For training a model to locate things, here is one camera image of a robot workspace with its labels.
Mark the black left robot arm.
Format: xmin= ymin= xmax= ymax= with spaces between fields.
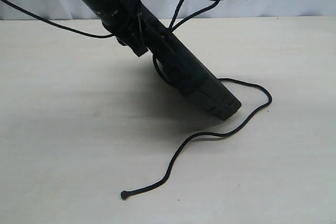
xmin=82 ymin=0 xmax=148 ymax=57

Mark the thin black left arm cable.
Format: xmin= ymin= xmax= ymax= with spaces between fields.
xmin=0 ymin=0 xmax=113 ymax=39

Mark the black plastic carrying case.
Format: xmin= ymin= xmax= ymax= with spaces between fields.
xmin=142 ymin=17 xmax=242 ymax=121

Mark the black cord with knot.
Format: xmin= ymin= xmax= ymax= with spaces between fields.
xmin=120 ymin=0 xmax=272 ymax=200

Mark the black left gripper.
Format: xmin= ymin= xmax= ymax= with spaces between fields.
xmin=102 ymin=0 xmax=148 ymax=57

